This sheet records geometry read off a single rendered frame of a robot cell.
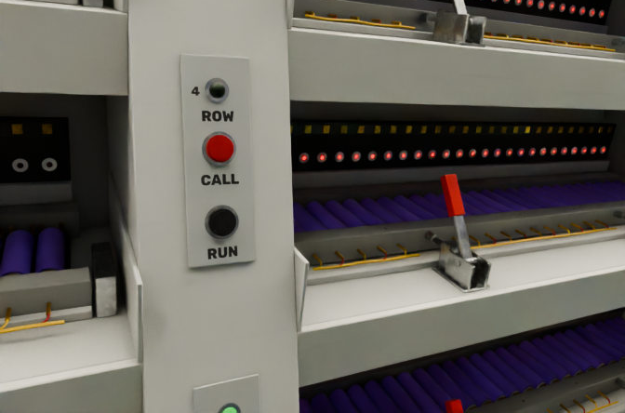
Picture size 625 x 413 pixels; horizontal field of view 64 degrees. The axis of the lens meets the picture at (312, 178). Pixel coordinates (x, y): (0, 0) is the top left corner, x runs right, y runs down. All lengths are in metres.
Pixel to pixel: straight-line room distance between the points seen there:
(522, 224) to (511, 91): 0.15
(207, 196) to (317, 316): 0.12
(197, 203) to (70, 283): 0.10
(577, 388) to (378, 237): 0.31
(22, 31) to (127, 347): 0.18
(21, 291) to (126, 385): 0.08
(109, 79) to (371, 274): 0.24
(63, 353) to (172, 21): 0.19
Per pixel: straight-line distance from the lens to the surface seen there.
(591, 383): 0.67
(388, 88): 0.37
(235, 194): 0.30
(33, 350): 0.33
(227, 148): 0.29
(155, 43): 0.30
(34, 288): 0.34
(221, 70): 0.30
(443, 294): 0.41
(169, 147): 0.29
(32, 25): 0.30
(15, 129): 0.45
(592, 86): 0.52
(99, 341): 0.33
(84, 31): 0.30
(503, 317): 0.45
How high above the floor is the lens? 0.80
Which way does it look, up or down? 2 degrees down
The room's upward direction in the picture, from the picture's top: 2 degrees counter-clockwise
